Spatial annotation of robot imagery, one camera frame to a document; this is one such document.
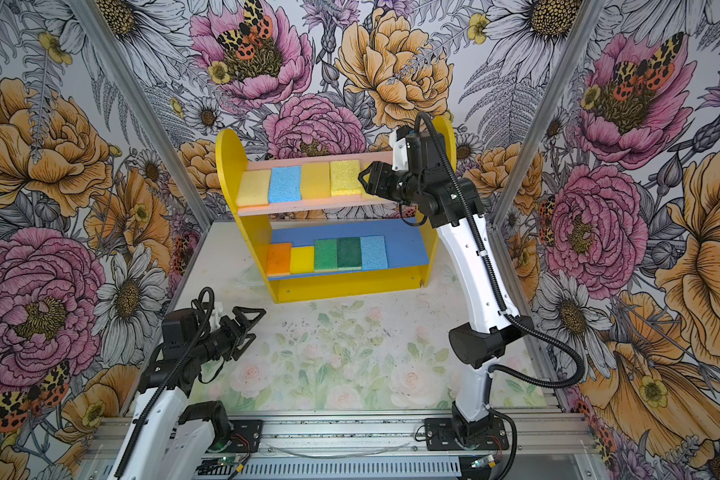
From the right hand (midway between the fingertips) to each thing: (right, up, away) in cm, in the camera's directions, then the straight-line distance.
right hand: (368, 187), depth 68 cm
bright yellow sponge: (-20, -17, +21) cm, 34 cm away
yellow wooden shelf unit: (-16, -8, +30) cm, 35 cm away
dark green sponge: (-6, -16, +23) cm, 29 cm away
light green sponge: (-13, -16, +24) cm, 31 cm away
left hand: (-27, -35, +10) cm, 45 cm away
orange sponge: (-27, -17, +22) cm, 38 cm away
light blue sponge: (+1, -15, +24) cm, 28 cm away
